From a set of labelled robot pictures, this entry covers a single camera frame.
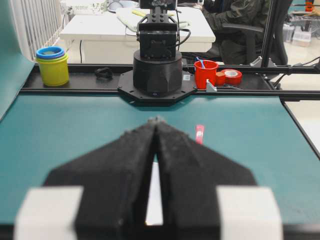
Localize red plastic cup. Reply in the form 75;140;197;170
194;60;219;90

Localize white desk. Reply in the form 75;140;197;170
60;7;216;65

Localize black cable clip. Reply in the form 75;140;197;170
94;67;113;79

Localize seated person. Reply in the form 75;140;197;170
201;0;273;65

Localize black office chair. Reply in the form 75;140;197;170
219;0;292;67

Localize small red cylinder block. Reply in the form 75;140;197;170
215;71;226;86

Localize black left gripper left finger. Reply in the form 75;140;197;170
14;121;157;240

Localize silver corner bracket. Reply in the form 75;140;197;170
206;79;217;93

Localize red tape roll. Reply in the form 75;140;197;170
221;69;243;85

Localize stacked yellow blue cups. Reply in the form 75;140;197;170
36;46;69;87

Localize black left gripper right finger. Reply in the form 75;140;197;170
154;119;285;240

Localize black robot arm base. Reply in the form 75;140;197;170
117;0;197;105

